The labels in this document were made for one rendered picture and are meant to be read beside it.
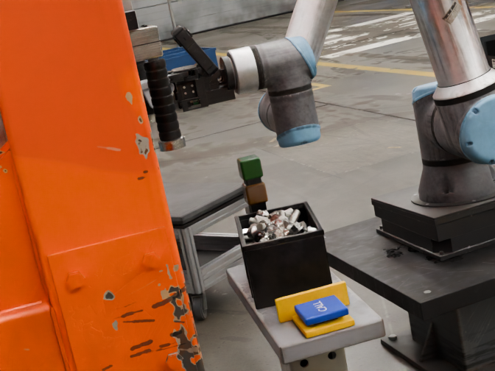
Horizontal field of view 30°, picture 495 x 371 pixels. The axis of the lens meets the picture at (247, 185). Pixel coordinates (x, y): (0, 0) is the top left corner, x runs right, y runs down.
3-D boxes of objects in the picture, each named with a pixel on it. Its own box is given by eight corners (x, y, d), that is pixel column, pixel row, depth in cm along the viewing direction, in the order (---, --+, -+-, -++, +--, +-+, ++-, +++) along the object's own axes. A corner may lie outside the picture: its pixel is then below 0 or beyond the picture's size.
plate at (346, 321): (292, 321, 149) (292, 316, 149) (339, 308, 150) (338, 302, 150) (306, 338, 141) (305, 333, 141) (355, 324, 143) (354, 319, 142)
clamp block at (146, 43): (105, 66, 149) (98, 34, 148) (160, 54, 151) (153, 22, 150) (107, 68, 144) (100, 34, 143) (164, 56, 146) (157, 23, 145)
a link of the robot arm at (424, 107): (470, 140, 225) (459, 70, 221) (501, 150, 208) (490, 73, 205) (411, 154, 223) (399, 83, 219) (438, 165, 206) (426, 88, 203)
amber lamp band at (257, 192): (244, 202, 180) (240, 182, 179) (264, 197, 180) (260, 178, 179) (249, 207, 176) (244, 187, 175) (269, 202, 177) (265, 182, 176)
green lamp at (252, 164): (239, 177, 179) (235, 157, 178) (259, 173, 179) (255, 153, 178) (244, 182, 175) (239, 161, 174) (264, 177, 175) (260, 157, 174)
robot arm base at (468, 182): (476, 177, 229) (471, 138, 227) (516, 189, 211) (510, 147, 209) (406, 196, 226) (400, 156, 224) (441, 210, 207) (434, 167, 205)
